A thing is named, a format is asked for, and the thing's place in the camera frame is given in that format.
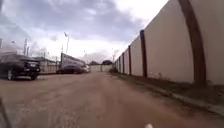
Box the dark treetops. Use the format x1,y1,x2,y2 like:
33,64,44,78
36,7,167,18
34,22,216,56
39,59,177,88
89,59,114,66

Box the grey building with fence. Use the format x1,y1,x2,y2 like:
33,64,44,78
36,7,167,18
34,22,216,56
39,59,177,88
32,52,87,74

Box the dark parked car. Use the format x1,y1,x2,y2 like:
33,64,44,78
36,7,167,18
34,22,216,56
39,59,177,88
55,64,86,75

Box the brown dirt road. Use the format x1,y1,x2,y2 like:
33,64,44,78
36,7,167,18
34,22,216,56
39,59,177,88
0,71,224,128

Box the street lamp pole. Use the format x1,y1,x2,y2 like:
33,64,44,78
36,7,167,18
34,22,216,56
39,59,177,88
63,31,71,55

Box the weedy verge with kerb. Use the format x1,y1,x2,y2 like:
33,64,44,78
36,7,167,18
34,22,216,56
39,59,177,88
109,70,224,116

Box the black SUV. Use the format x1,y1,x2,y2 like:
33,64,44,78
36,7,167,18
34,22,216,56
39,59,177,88
0,58,42,81

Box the pale end wall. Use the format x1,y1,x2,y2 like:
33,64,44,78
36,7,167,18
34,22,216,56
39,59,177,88
89,64,114,73

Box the pale wall with brown posts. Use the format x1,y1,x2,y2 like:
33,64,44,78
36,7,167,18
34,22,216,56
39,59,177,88
114,0,224,86

